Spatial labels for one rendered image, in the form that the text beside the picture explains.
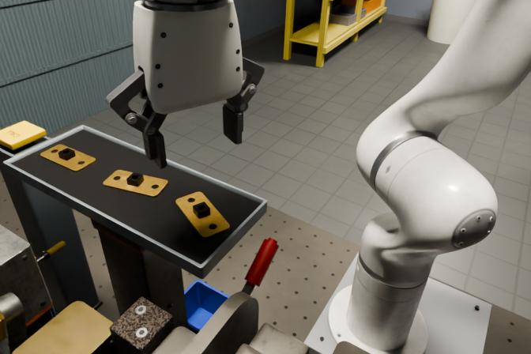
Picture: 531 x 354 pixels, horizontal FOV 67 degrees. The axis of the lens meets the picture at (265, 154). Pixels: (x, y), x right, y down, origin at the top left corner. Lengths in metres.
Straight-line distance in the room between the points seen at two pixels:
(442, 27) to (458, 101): 5.15
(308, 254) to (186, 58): 0.82
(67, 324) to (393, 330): 0.53
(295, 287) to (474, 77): 0.67
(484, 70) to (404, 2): 6.00
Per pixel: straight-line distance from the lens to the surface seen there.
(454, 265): 2.26
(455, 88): 0.57
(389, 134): 0.62
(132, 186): 0.58
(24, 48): 3.10
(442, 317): 0.95
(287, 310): 1.00
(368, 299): 0.76
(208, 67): 0.40
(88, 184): 0.61
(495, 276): 2.31
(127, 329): 0.50
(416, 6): 6.50
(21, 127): 0.80
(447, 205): 0.54
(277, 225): 1.19
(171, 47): 0.38
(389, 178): 0.59
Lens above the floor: 1.50
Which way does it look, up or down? 33 degrees down
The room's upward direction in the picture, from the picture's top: 2 degrees clockwise
